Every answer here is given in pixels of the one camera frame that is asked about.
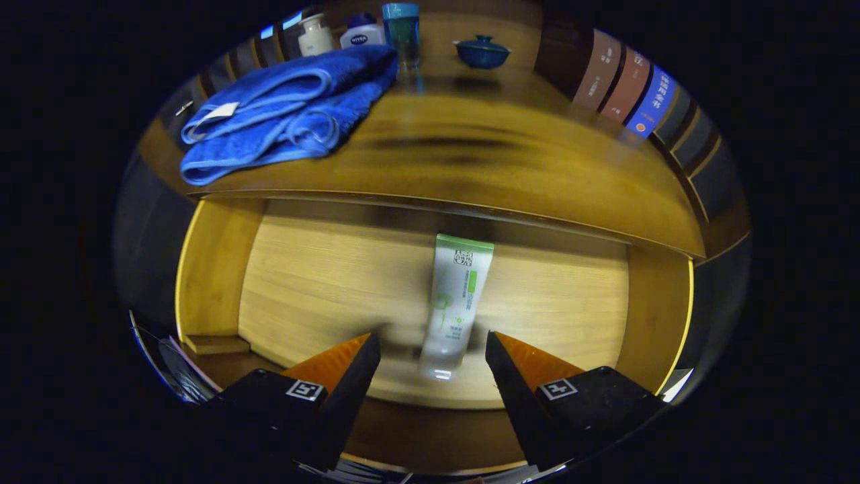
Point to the blue lidded teacup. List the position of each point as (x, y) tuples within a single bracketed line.
[(481, 54)]

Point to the white bottle with blue cap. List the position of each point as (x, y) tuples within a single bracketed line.
[(361, 37)]

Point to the blue folded towel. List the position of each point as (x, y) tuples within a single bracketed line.
[(282, 114)]

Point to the reddish brown book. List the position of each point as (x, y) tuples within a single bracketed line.
[(625, 87)]

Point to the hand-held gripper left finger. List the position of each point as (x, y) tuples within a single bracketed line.
[(342, 396)]

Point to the brown wooden cabinet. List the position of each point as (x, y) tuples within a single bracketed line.
[(443, 27)]

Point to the wooden countertop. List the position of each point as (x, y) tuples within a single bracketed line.
[(504, 154)]

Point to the teal cylindrical bottle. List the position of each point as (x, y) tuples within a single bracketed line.
[(401, 33)]

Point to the brown wooden drawer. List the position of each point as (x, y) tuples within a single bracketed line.
[(322, 282)]

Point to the white and green tube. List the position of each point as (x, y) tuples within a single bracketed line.
[(453, 296)]

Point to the black backdrop cloth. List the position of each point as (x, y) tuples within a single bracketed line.
[(144, 235)]

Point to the dark brown book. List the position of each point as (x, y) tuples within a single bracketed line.
[(598, 70)]

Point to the white pump bottle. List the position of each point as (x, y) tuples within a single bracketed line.
[(314, 40)]

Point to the blue book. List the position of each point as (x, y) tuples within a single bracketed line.
[(652, 101)]

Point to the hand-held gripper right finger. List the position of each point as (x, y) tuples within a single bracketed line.
[(517, 396)]

